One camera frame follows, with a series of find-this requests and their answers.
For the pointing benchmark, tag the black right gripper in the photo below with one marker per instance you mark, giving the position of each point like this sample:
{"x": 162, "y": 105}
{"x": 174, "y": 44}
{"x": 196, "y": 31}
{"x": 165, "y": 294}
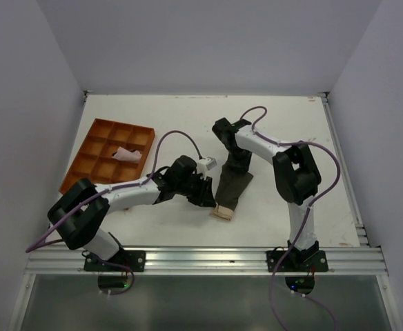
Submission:
{"x": 244, "y": 163}

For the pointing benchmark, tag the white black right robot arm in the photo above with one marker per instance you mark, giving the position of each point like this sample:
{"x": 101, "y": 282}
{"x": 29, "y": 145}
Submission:
{"x": 296, "y": 180}

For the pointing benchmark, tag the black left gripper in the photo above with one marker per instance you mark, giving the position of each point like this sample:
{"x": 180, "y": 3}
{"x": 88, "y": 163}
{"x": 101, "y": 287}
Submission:
{"x": 205, "y": 196}

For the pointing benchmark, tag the aluminium frame rail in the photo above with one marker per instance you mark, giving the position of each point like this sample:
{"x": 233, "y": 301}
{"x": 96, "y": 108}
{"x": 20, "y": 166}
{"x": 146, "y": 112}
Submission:
{"x": 358, "y": 261}

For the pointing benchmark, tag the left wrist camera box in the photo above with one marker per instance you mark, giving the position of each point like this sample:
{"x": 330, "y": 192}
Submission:
{"x": 206, "y": 164}

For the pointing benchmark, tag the olive underwear with cream waistband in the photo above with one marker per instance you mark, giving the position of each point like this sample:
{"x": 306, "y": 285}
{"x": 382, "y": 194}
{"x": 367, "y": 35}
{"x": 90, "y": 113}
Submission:
{"x": 232, "y": 184}

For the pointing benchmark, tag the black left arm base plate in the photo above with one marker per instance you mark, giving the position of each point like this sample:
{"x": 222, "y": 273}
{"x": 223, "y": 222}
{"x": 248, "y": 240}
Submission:
{"x": 124, "y": 260}

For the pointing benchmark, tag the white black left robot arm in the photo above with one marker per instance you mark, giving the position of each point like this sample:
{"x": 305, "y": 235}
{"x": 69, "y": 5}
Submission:
{"x": 77, "y": 216}

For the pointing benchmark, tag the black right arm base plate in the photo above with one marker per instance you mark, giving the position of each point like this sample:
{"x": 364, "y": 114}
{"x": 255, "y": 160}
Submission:
{"x": 318, "y": 262}

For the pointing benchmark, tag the orange wooden compartment tray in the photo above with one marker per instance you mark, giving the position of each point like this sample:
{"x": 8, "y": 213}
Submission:
{"x": 94, "y": 159}

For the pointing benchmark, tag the pink rolled underwear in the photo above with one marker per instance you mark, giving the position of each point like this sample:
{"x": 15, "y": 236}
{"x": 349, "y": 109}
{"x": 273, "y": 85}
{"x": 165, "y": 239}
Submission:
{"x": 122, "y": 154}

